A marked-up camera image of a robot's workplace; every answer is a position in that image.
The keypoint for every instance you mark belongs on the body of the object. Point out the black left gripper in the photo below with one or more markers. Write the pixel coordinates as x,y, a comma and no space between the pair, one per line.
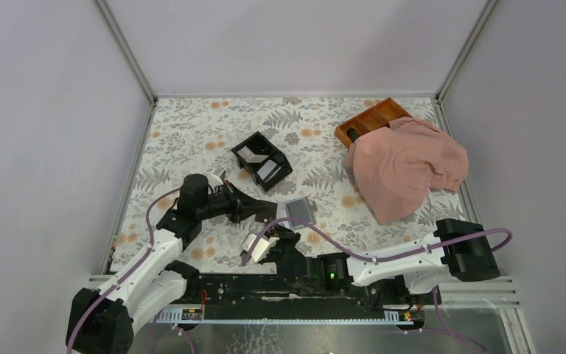
242,206

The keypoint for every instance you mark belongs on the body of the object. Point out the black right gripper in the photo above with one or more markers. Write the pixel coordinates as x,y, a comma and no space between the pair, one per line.
284,235

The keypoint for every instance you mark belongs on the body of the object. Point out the stack of cards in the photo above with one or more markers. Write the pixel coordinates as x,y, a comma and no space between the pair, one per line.
263,165

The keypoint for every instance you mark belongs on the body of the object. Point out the dark grey credit card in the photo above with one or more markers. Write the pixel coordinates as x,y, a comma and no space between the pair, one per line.
299,209

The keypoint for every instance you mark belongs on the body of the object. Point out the black card holder box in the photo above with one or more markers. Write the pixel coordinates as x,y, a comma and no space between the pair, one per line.
258,143

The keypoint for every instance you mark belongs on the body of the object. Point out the blue credit card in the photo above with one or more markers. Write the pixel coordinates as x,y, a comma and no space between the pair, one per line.
282,213

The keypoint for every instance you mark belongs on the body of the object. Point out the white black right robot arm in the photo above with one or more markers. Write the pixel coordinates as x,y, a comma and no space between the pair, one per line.
456,250

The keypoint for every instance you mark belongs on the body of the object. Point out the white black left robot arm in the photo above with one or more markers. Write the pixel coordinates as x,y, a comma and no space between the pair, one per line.
107,318

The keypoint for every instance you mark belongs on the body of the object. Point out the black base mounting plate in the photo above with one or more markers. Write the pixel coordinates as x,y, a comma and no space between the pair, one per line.
254,289

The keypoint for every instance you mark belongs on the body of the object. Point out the floral table mat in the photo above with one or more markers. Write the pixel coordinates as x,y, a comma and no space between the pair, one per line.
196,135

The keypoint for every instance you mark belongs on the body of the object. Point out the pink cloth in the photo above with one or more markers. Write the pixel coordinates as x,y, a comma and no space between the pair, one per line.
394,168

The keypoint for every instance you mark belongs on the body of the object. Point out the orange compartment tray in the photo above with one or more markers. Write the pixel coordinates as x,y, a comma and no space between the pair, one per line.
377,116

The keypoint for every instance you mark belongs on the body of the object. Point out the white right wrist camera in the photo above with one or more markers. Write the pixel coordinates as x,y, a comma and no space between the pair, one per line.
260,250

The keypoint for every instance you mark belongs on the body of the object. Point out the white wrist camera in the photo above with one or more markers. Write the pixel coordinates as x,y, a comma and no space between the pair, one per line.
216,177
260,250

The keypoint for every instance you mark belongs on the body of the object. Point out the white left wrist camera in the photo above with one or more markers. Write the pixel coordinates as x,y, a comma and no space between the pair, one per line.
216,177

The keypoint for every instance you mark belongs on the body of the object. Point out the white slotted cable duct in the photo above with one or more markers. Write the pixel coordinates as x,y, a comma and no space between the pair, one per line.
299,314

